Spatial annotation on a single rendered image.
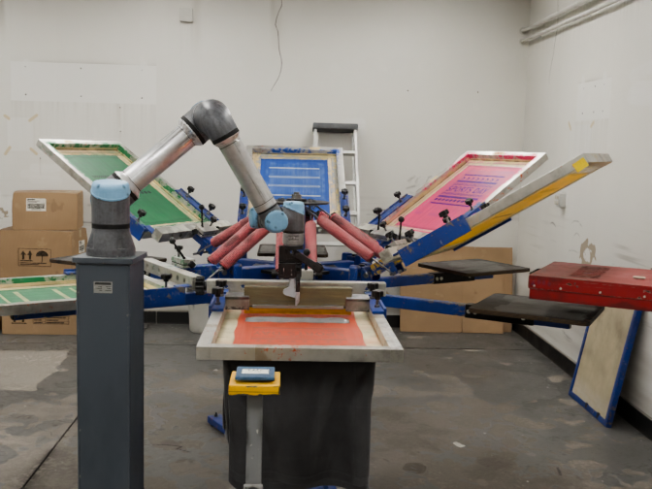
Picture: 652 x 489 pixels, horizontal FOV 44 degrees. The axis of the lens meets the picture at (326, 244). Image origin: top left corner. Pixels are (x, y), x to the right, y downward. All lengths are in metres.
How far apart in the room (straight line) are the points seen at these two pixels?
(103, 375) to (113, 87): 4.72
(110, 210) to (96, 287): 0.24
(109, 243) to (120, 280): 0.12
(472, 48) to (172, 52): 2.54
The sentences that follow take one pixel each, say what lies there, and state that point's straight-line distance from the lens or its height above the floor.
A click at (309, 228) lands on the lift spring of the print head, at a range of 3.46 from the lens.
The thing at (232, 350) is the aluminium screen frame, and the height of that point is 0.98.
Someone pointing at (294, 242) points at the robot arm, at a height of 1.22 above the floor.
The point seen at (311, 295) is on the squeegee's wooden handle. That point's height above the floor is 1.03.
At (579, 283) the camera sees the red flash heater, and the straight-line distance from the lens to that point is 3.04.
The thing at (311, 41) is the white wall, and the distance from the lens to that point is 7.00.
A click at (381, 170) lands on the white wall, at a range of 6.99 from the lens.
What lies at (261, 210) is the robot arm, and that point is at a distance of 2.64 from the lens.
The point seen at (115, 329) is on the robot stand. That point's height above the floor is 0.98.
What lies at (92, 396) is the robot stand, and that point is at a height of 0.76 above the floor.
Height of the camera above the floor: 1.55
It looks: 7 degrees down
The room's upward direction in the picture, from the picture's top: 2 degrees clockwise
